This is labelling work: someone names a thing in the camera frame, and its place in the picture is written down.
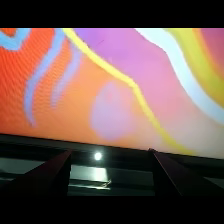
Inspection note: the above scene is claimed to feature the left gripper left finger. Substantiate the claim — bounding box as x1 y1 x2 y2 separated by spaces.
0 150 73 197

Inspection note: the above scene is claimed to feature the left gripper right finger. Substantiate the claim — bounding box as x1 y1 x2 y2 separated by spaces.
147 148 224 197

